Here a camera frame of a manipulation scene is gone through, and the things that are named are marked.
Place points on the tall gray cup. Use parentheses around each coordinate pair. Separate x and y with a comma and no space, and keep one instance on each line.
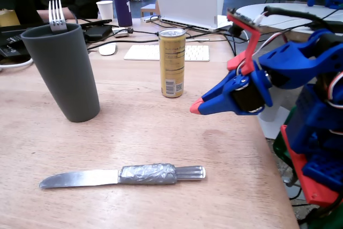
(64,78)

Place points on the black slim device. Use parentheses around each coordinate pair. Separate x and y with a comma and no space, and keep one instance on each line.
(96,23)

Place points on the silver adapter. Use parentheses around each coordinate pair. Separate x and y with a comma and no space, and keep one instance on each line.
(120,32)

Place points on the round white table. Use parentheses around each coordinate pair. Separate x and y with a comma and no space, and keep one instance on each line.
(272,128)

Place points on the yellow drink can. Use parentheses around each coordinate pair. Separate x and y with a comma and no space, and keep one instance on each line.
(172,65)

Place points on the wooden background chair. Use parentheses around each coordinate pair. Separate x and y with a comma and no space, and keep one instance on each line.
(148,9)

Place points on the yellow cardboard box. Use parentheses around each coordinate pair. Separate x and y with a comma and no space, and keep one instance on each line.
(8,18)

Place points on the white computer mouse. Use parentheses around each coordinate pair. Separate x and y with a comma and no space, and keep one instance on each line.
(107,49)

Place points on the white keyboard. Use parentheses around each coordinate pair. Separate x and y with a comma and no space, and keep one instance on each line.
(142,52)

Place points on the white paper cup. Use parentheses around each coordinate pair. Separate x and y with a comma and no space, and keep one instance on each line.
(105,10)

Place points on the bare forearm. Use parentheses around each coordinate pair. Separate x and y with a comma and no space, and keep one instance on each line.
(43,14)

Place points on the black laptop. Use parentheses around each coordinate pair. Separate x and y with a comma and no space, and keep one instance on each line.
(10,38)

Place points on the red robot base plate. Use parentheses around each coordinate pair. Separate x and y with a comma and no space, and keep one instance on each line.
(313,194)

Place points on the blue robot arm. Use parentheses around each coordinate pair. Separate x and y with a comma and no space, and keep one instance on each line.
(294,57)

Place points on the black power brick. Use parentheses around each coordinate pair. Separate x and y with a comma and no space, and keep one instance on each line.
(96,32)

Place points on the blue gripper, black motor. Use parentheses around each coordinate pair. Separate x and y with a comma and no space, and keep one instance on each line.
(224,97)

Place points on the red wrist camera mount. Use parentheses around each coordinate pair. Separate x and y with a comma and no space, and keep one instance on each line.
(253,49)

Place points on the white stylus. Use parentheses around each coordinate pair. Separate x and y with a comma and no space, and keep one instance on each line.
(197,40)

